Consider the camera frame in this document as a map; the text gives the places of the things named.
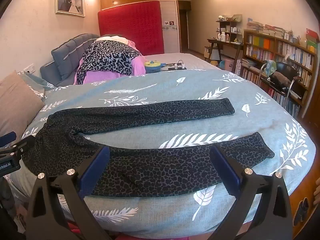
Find red box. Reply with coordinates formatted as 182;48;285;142
306;29;319;41

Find grey bed sheet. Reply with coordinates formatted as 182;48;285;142
142;52;222;74

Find light grey patterned bedsheet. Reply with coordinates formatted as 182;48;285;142
10;69;309;236

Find teal leaf printed pillow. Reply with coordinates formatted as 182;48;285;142
17;71;56;98

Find blue and yellow toy basket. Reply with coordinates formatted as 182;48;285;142
144;60;163;74

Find pink plastic bin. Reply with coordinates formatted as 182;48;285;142
224;58;237;72

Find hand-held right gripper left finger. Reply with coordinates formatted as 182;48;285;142
26;146;112;240

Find red quilted blanket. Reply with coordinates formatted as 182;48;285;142
97;1;165;55

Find power strip with chargers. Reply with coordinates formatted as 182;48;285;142
165;60;187;71

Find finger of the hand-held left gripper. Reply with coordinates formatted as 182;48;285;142
0;132;17;147
0;135;37;158

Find dark leopard print pants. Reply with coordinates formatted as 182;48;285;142
22;97;275;197

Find beige pillow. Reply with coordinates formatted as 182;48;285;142
0;70;45;140

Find pink blanket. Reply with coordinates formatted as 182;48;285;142
74;38;147;85

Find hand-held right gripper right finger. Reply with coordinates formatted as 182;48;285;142
210;145;294;240

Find wooden desk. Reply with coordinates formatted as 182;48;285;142
204;38;244;67

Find dark wooden door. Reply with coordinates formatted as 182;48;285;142
178;0;192;52

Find grey leopard print cloth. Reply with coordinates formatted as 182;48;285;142
76;40;142;85

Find framed wall photo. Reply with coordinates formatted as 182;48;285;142
55;0;86;18

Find wooden bookshelf with books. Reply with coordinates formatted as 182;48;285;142
240;29;320;118

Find stack of books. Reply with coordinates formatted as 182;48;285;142
247;17;287;39

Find metal frame chair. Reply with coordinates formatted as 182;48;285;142
259;61;304;111

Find wooden desk shelf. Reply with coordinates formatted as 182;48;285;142
216;14;244;42

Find grey-blue padded headboard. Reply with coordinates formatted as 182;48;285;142
40;33;100;88

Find teal patterned cloth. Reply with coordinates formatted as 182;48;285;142
264;60;277;77

